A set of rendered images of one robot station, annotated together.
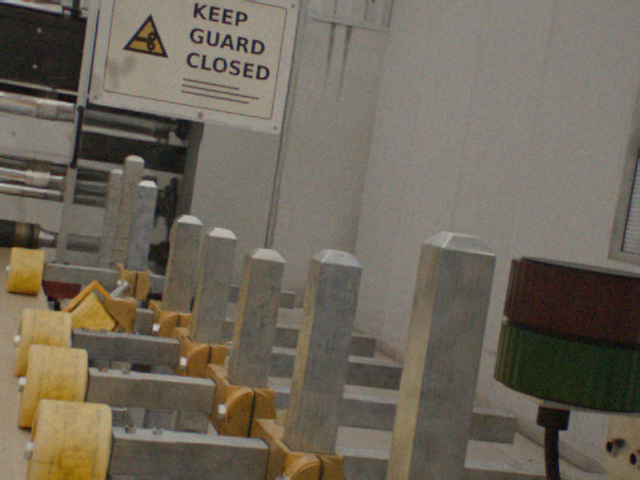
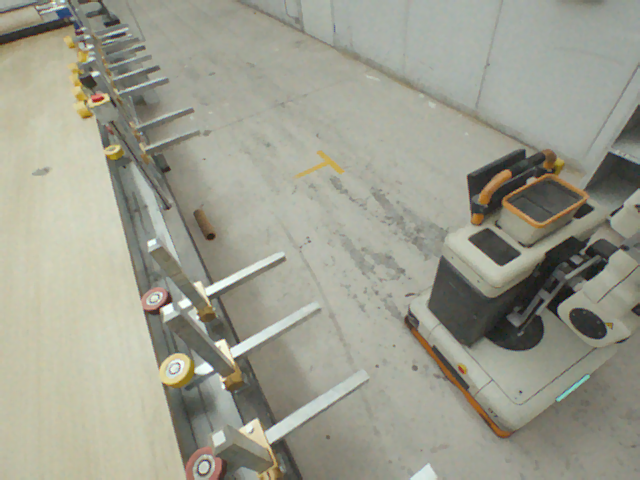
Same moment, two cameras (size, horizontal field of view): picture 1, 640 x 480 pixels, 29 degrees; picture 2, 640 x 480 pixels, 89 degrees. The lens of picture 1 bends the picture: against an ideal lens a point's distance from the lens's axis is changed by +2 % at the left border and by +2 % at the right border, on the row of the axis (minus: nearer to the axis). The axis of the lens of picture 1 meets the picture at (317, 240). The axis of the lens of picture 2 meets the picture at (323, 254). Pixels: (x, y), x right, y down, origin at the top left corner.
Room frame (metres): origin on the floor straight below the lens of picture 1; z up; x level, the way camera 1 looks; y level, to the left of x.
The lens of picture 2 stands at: (-1.36, -0.82, 1.69)
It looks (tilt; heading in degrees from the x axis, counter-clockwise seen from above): 51 degrees down; 353
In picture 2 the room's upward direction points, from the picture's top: 10 degrees counter-clockwise
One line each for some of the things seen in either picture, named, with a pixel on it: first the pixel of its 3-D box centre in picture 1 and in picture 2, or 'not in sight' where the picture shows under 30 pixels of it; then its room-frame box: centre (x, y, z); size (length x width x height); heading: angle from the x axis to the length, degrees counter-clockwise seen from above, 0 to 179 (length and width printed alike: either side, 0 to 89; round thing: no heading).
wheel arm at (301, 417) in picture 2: not in sight; (293, 422); (-1.14, -0.70, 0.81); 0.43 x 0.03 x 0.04; 106
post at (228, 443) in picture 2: not in sight; (258, 458); (-1.20, -0.62, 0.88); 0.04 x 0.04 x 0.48; 16
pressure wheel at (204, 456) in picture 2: not in sight; (213, 470); (-1.19, -0.51, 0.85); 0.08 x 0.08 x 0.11
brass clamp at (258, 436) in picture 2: not in sight; (261, 452); (-1.18, -0.62, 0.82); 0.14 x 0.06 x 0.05; 16
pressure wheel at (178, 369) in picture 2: not in sight; (183, 375); (-0.95, -0.44, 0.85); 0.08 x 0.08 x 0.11
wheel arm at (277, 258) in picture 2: not in sight; (227, 285); (-0.66, -0.57, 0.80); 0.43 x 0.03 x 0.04; 106
